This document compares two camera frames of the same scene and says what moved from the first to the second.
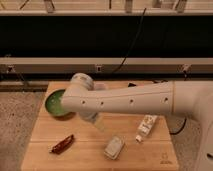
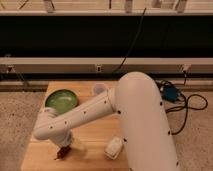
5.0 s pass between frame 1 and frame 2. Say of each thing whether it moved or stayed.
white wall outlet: stayed
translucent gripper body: moved
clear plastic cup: stayed
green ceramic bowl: stayed
